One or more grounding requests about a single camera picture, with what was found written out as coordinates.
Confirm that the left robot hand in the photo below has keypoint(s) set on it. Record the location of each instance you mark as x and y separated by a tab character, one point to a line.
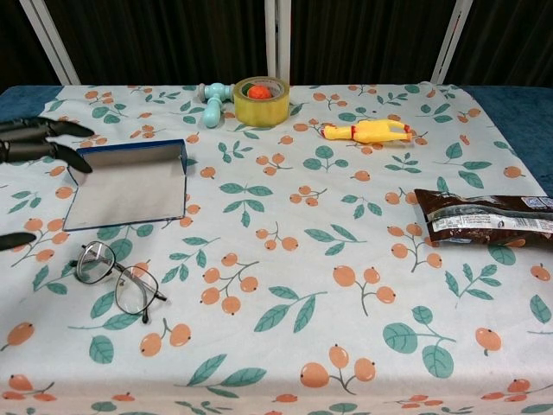
26	144

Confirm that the blue eyeglasses box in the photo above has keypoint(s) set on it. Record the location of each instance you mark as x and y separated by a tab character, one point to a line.
129	194

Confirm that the black-rimmed eyeglasses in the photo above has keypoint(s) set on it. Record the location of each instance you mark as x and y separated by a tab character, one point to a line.
114	270

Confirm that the black pleated curtain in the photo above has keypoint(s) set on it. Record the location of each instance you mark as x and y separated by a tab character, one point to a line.
173	39

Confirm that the teal toy hammer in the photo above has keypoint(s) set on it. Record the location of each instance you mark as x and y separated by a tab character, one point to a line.
214	114

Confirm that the yellow packing tape roll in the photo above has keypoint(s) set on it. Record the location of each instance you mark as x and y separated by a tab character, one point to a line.
261	112

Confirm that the small orange ball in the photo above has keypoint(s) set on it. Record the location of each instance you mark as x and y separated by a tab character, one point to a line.
259	92

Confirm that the floral print tablecloth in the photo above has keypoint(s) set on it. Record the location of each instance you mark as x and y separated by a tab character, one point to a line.
302	259

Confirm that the yellow rubber chicken toy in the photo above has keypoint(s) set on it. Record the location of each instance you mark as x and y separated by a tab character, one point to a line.
371	131

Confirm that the brown snack packet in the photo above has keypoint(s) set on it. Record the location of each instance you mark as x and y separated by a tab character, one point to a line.
484	220

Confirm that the white frame post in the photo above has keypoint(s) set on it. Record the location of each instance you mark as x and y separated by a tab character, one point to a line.
52	43
277	43
451	43

